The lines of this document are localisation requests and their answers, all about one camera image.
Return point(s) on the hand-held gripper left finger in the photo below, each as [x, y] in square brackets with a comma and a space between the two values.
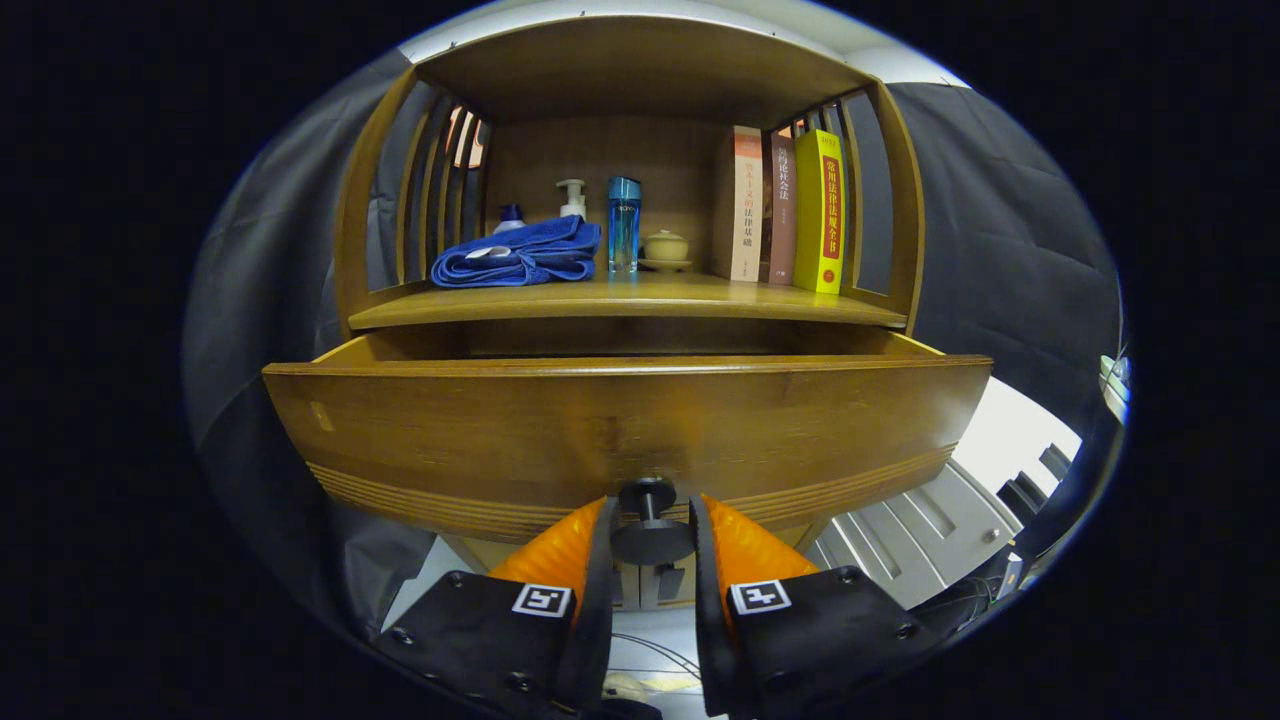
[598, 600]

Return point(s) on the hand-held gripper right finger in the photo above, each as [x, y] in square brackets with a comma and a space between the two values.
[705, 620]

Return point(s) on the wooden drawer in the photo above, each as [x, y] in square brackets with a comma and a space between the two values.
[600, 420]

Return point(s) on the grey drawer unit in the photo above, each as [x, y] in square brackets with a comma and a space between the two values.
[900, 530]

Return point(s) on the wooden countertop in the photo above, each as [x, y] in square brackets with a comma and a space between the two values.
[650, 295]

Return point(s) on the wooden cabinet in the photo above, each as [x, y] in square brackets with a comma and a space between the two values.
[600, 160]

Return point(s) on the white desk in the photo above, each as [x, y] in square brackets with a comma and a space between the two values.
[1000, 440]

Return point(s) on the folded blue towel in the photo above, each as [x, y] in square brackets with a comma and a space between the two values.
[540, 255]

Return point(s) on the beige lidded teacup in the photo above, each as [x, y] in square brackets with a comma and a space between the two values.
[665, 248]

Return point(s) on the blue glass bottle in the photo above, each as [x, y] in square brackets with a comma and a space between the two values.
[624, 230]

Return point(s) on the small white bottle blue cap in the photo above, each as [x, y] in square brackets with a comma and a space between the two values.
[510, 222]

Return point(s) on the white pump bottle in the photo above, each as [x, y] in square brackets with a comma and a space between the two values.
[573, 205]

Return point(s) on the brown book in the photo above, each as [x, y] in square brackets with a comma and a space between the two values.
[782, 220]

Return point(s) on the orange and white book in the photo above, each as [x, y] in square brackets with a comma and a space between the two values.
[745, 210]

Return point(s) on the yellow book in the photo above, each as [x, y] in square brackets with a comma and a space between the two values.
[818, 220]

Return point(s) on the white green device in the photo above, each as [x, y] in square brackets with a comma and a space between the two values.
[1115, 380]

